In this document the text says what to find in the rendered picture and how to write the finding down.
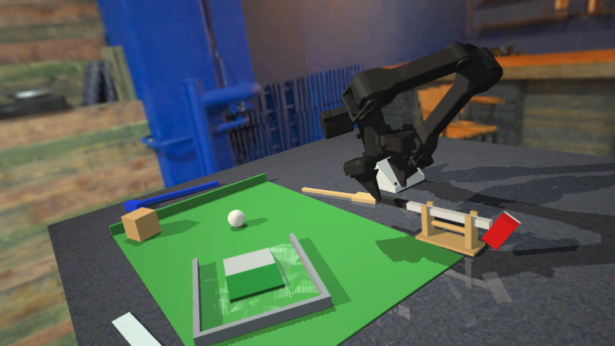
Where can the red putter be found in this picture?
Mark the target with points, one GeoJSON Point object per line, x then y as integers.
{"type": "Point", "coordinates": [496, 235]}

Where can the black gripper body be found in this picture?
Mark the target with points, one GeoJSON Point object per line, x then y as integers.
{"type": "Point", "coordinates": [370, 157]}

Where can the tan cube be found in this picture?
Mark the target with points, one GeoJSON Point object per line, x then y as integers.
{"type": "Point", "coordinates": [141, 224]}

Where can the white golf ball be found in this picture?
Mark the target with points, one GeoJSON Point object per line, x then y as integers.
{"type": "Point", "coordinates": [236, 218]}

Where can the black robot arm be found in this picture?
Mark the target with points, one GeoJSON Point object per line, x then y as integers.
{"type": "Point", "coordinates": [476, 71]}

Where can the green flat mat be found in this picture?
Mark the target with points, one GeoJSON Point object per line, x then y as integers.
{"type": "Point", "coordinates": [367, 268]}

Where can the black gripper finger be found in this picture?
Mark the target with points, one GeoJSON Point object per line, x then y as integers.
{"type": "Point", "coordinates": [369, 182]}
{"type": "Point", "coordinates": [399, 167]}

